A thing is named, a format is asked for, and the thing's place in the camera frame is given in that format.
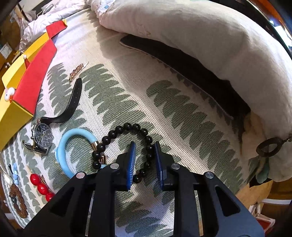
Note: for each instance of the cream quilted duvet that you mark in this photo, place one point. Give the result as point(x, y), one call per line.
point(226, 42)

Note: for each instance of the white rabbit hair clip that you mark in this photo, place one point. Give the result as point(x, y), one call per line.
point(9, 93)

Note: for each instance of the wooden cabinet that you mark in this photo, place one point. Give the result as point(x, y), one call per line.
point(10, 32)

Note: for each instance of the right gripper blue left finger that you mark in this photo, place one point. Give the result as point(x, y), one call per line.
point(126, 161)

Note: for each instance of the small santa hat clip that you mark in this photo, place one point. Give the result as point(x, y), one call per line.
point(26, 61)

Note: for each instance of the brown patterned hair clip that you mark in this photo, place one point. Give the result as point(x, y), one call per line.
point(77, 71)

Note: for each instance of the dark metal ring pull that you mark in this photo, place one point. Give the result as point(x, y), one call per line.
point(271, 147)

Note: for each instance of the green leaf patterned bedspread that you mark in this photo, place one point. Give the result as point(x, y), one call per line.
point(123, 85)

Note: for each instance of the black strap wristwatch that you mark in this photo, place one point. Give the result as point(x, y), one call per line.
point(42, 136)

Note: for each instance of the red ball hair stick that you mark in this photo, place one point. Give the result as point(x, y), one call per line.
point(42, 187)

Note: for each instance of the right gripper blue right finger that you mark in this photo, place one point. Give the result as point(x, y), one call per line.
point(163, 164)

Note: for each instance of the yellow and red box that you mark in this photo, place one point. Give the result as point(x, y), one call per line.
point(27, 82)

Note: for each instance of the light blue rabbit hair clip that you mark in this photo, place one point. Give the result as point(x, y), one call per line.
point(15, 174)

